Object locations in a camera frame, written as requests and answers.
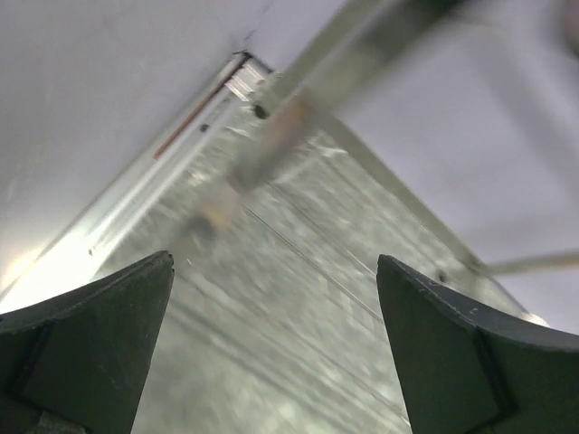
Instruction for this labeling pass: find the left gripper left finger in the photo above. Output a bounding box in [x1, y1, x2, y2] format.
[1, 250, 175, 433]

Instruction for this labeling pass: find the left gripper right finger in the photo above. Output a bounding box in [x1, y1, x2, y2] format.
[376, 255, 578, 434]

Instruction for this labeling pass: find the steel dish rack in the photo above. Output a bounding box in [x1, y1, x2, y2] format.
[180, 0, 579, 277]

